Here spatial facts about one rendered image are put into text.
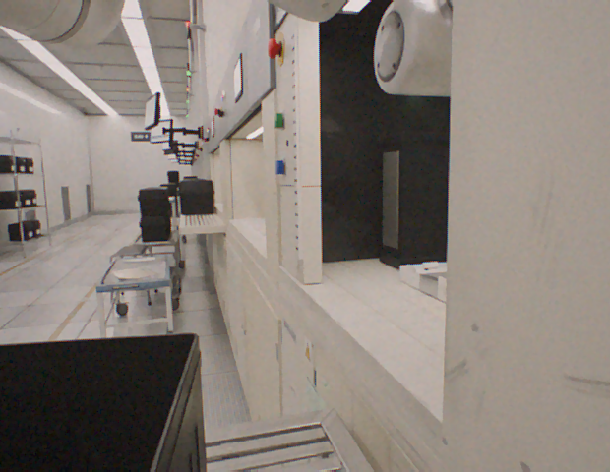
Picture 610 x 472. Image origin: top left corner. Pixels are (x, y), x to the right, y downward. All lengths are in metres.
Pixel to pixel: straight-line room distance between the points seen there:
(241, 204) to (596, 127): 2.20
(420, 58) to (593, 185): 0.24
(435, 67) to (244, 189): 1.98
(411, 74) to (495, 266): 0.22
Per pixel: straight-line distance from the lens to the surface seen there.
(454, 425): 0.30
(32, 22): 0.55
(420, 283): 0.81
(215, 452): 0.57
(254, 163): 2.35
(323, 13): 0.46
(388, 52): 0.43
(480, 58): 0.26
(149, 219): 4.39
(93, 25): 0.60
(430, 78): 0.42
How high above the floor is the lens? 1.08
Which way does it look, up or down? 8 degrees down
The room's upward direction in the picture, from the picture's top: 1 degrees counter-clockwise
